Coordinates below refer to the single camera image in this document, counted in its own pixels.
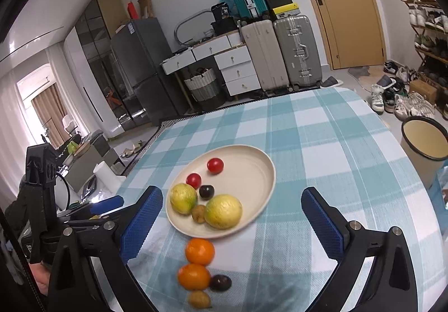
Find blue white checked tablecloth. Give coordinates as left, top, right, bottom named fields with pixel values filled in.
left=105, top=87, right=448, bottom=312

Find beige sandals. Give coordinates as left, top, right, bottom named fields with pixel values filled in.
left=121, top=140, right=146, bottom=159

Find woven white grey basket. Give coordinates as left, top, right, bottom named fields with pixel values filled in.
left=184, top=69, right=219, bottom=103

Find wooden shoe rack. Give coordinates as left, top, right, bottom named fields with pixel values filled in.
left=399, top=0, right=448, bottom=89

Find small cardboard box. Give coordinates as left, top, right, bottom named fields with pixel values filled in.
left=409, top=79, right=440, bottom=104

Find cream round plate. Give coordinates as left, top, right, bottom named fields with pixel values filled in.
left=165, top=145, right=277, bottom=240

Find beige suitcase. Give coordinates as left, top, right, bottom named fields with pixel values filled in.
left=240, top=20, right=290, bottom=94

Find grey fridge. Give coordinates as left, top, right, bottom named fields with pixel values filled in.
left=110, top=17, right=191, bottom=127

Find white drawer desk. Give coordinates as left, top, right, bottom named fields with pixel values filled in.
left=161, top=32, right=261, bottom=101

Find scattered sneakers pile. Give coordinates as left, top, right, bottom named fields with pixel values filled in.
left=367, top=60, right=448, bottom=122

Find dark glass cabinet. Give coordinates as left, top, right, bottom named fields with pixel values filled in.
left=75, top=0, right=155, bottom=132

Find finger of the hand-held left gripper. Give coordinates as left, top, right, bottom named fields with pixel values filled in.
left=56, top=213, right=106, bottom=229
left=89, top=195, right=125, bottom=220

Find shiny black device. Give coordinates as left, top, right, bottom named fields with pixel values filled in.
left=81, top=175, right=99, bottom=199

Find rows of assorted shoes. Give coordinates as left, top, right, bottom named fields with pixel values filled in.
left=399, top=0, right=448, bottom=85

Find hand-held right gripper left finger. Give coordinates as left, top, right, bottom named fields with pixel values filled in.
left=47, top=185, right=164, bottom=312

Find brown curtain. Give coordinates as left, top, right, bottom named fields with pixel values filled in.
left=31, top=83, right=72, bottom=148

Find cream trash bin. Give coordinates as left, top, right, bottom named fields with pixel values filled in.
left=401, top=116, right=448, bottom=188

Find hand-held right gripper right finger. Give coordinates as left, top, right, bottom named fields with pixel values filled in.
left=301, top=187, right=421, bottom=312

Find small brown kiwi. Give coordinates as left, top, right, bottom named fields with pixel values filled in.
left=188, top=290, right=212, bottom=309
left=191, top=204, right=208, bottom=224

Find black labelled canister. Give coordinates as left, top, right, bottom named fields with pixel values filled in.
left=211, top=2, right=233, bottom=21

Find orange mandarin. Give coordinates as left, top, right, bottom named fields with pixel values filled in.
left=177, top=263, right=211, bottom=291
left=185, top=238, right=215, bottom=266

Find white paper towel roll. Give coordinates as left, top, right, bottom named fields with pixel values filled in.
left=94, top=161, right=127, bottom=194

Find blue carton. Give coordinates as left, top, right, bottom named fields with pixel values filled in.
left=429, top=165, right=448, bottom=211

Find wooden door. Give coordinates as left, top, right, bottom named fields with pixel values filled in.
left=287, top=0, right=386, bottom=70

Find silver suitcase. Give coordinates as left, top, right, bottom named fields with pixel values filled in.
left=273, top=14, right=323, bottom=89

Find brown paper bag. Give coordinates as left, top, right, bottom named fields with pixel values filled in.
left=137, top=0, right=155, bottom=18

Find oval mirror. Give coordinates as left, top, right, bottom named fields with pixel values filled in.
left=174, top=8, right=215, bottom=45

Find person's left hand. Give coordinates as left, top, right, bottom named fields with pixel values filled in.
left=30, top=262, right=53, bottom=296

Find yellow green passion fruit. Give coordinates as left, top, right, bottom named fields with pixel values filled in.
left=170, top=183, right=198, bottom=216
left=205, top=194, right=243, bottom=230

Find yellow black shoe box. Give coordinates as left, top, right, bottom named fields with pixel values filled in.
left=269, top=4, right=301, bottom=17

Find black storage box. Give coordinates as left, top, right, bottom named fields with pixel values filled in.
left=211, top=18, right=242, bottom=36

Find grey fluffy mat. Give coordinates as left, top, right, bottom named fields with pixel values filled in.
left=347, top=66, right=372, bottom=82

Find white wardrobe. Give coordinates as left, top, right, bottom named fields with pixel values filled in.
left=63, top=28, right=123, bottom=139

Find large cardboard box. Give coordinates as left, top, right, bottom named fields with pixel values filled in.
left=94, top=0, right=130, bottom=38

